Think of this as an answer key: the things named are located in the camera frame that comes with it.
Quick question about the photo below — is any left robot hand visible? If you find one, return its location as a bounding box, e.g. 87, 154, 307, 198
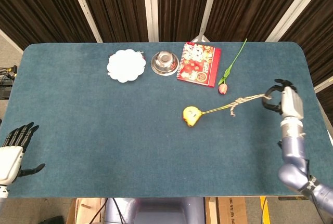
0, 122, 46, 186

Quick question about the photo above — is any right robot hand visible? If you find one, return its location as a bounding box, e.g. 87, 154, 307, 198
262, 78, 304, 121

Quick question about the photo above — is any braided beige rope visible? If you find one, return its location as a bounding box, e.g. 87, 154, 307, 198
200, 93, 273, 117

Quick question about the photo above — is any artificial tulip flower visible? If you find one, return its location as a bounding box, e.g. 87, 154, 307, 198
217, 38, 248, 95

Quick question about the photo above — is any wooden board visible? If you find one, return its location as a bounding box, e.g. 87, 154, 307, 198
66, 197, 106, 224

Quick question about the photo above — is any red spiral notebook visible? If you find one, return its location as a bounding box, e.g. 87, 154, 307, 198
176, 42, 222, 88

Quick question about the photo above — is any blue table mat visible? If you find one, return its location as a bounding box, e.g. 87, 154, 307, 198
0, 42, 333, 199

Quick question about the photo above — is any cardboard box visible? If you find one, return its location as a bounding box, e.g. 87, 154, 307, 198
205, 196, 248, 224

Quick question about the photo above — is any stainless steel bowl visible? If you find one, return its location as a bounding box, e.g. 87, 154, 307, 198
150, 50, 180, 76

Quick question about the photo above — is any white scalloped paper plate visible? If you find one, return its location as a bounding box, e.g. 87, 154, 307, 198
106, 49, 147, 84

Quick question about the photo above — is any robot torso base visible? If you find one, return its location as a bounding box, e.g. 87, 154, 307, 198
103, 197, 206, 224

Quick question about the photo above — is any black cables bundle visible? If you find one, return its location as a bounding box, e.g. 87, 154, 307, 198
0, 64, 18, 100

